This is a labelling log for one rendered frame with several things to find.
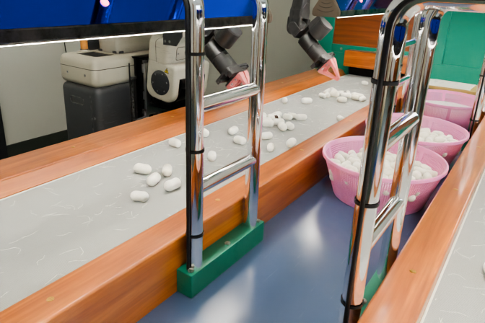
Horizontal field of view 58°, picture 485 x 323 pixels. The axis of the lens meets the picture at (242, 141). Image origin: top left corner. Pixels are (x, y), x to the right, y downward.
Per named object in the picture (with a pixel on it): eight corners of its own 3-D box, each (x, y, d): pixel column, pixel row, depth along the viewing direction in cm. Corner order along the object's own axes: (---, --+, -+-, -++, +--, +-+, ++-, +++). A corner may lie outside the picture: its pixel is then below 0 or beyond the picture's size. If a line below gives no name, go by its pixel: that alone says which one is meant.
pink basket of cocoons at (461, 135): (361, 171, 112) (366, 135, 109) (359, 138, 136) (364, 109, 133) (473, 184, 106) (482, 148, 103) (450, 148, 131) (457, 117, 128)
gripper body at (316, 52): (336, 55, 160) (324, 40, 161) (325, 58, 152) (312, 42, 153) (324, 67, 164) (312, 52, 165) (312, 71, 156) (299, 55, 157)
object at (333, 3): (311, 16, 123) (313, -12, 120) (381, 11, 171) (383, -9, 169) (338, 17, 118) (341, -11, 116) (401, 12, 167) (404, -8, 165)
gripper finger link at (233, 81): (267, 87, 127) (247, 63, 129) (254, 91, 121) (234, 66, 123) (253, 102, 131) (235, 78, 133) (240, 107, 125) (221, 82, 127)
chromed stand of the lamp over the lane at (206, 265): (106, 253, 74) (84, -29, 59) (185, 208, 89) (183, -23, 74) (191, 299, 64) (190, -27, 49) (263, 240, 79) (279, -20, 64)
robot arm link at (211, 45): (208, 49, 133) (197, 50, 128) (221, 32, 129) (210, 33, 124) (221, 65, 132) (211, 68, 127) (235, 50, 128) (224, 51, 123)
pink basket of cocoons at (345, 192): (298, 197, 96) (302, 158, 93) (344, 162, 117) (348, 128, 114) (424, 239, 82) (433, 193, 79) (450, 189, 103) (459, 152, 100)
